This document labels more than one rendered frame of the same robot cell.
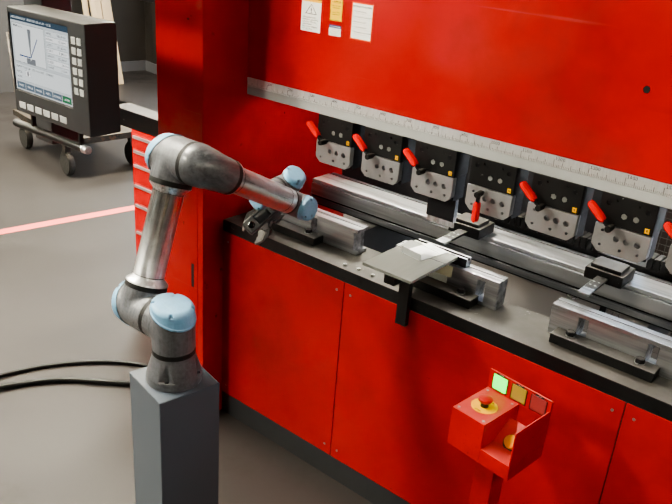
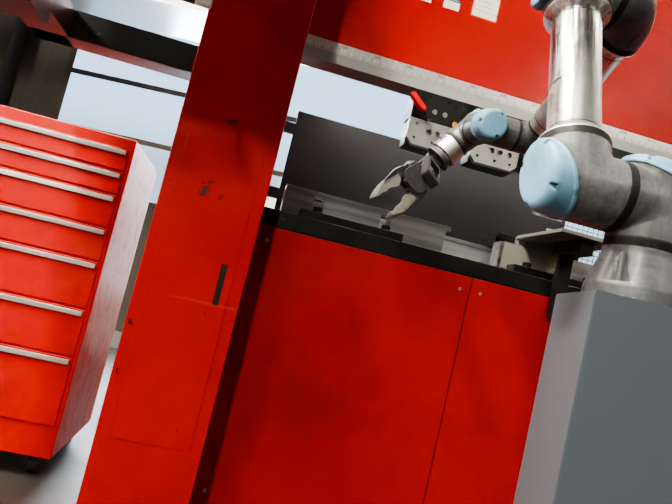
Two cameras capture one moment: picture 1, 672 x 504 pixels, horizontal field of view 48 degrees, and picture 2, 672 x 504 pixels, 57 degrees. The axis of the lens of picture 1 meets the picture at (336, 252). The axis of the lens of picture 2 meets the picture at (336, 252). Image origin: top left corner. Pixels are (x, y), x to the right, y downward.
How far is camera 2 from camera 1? 2.41 m
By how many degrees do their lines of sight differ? 54
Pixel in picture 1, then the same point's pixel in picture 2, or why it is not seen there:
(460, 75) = not seen: hidden behind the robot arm
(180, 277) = (186, 292)
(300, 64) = (397, 31)
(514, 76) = (641, 75)
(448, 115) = not seen: hidden behind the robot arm
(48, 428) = not seen: outside the picture
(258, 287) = (317, 304)
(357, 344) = (483, 358)
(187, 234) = (225, 216)
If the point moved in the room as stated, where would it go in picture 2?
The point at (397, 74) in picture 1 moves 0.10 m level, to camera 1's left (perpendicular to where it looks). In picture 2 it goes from (524, 58) to (509, 43)
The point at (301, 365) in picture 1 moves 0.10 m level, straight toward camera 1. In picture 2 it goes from (381, 412) to (413, 423)
